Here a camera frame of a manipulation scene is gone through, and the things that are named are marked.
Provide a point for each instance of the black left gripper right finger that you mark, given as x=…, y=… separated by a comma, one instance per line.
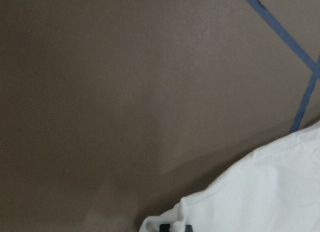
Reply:
x=188, y=228

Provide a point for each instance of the white long-sleeve printed shirt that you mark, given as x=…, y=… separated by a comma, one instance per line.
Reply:
x=275, y=188

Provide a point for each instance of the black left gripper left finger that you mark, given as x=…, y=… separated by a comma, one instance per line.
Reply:
x=164, y=227

